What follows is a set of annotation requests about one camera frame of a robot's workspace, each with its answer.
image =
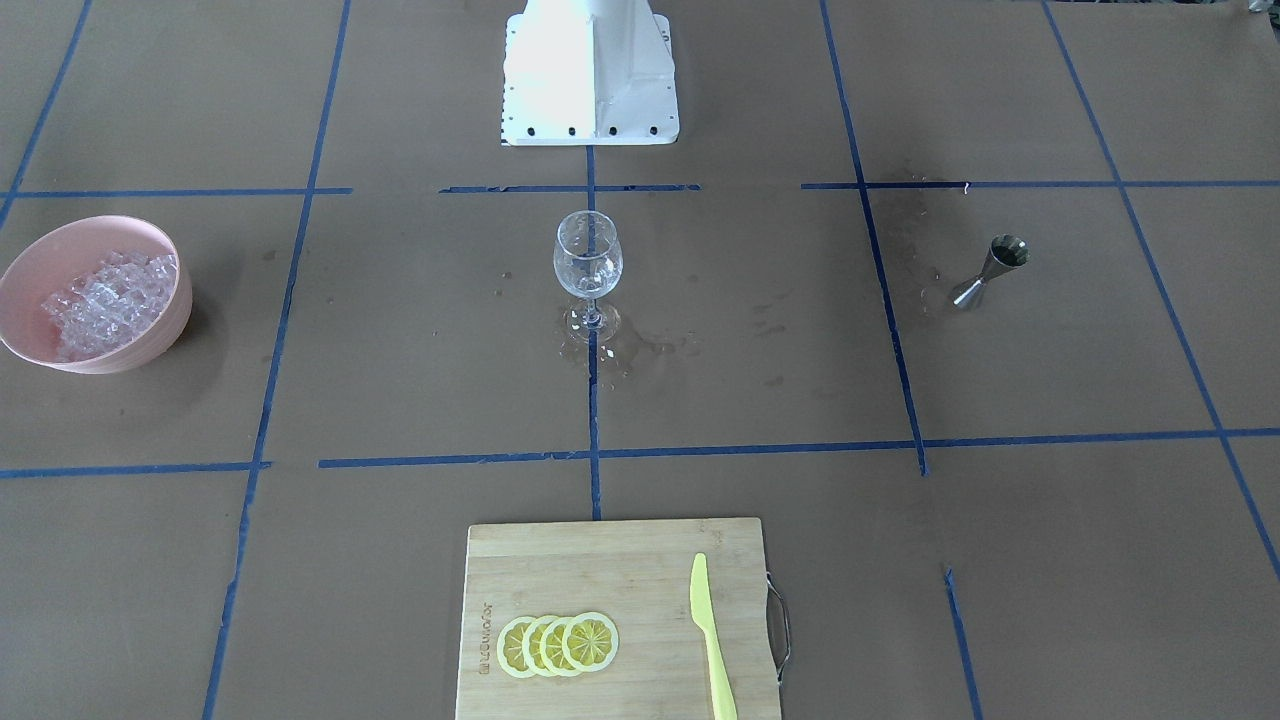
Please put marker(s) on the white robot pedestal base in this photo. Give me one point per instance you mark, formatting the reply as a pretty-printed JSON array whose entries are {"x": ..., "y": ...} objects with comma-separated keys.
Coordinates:
[{"x": 589, "y": 73}]

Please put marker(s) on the yellow plastic knife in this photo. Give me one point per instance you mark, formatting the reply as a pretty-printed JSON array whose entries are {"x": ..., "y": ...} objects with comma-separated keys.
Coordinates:
[{"x": 702, "y": 614}]

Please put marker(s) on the bamboo cutting board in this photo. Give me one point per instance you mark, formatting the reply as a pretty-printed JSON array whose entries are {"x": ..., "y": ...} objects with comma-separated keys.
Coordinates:
[{"x": 638, "y": 574}]

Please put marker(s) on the lemon slice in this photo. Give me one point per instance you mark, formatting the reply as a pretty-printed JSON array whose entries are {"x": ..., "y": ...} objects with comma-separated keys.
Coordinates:
[
  {"x": 531, "y": 645},
  {"x": 511, "y": 655},
  {"x": 590, "y": 642},
  {"x": 551, "y": 648}
]

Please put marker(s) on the pink plastic bowl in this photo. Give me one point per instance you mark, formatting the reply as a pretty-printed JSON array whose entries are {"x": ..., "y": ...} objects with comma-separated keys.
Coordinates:
[{"x": 56, "y": 259}]

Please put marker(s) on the clear wine glass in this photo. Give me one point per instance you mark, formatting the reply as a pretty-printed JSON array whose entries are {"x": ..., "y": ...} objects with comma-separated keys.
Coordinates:
[{"x": 588, "y": 263}]

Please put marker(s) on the steel double jigger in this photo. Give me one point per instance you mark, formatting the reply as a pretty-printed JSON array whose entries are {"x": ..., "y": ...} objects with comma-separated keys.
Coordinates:
[{"x": 1006, "y": 252}]

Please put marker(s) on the pile of clear ice cubes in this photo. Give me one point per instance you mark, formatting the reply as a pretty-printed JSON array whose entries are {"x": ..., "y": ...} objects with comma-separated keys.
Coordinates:
[{"x": 114, "y": 304}]

